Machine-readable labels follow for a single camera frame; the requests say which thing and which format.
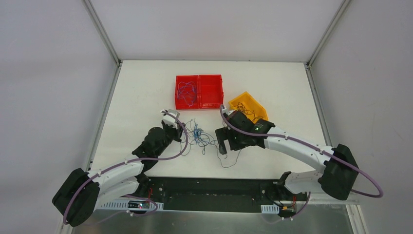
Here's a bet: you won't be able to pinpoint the blue purple black wires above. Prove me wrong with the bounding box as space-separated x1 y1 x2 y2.
179 118 220 156

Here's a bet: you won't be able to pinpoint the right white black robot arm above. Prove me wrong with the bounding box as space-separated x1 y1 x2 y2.
215 107 358 200

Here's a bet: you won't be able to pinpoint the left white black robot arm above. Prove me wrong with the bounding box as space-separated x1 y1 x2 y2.
52 121 188 227

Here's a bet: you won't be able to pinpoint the yellow plastic bin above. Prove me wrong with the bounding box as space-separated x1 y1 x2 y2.
228 92 269 123

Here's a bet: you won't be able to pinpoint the left red plastic bin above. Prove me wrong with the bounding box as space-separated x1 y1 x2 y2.
175 75 199 110

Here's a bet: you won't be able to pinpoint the red plastic bin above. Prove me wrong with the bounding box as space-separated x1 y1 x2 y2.
198 74 224 109
175 75 199 110

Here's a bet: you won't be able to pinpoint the right red plastic bin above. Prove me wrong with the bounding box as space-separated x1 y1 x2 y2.
198 74 224 109

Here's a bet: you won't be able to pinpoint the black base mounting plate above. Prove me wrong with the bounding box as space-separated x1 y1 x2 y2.
131 176 307 213

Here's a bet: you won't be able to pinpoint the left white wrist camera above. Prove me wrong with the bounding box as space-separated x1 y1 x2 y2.
161 109 180 129

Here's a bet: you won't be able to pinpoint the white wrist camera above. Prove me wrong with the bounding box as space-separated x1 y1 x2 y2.
222 109 235 120
161 109 180 129

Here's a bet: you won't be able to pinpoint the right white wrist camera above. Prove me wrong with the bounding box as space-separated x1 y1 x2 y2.
222 109 235 120

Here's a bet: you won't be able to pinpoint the left white cable duct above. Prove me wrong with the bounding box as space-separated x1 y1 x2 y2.
97 199 164 211

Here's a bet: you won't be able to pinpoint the white cable duct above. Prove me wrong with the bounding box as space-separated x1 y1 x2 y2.
261 204 280 214
97 199 164 211

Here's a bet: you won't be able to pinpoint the right white cable duct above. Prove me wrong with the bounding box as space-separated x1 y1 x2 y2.
261 204 280 214

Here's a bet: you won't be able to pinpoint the aluminium frame rail left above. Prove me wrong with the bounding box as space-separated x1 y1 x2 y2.
58 0 123 234

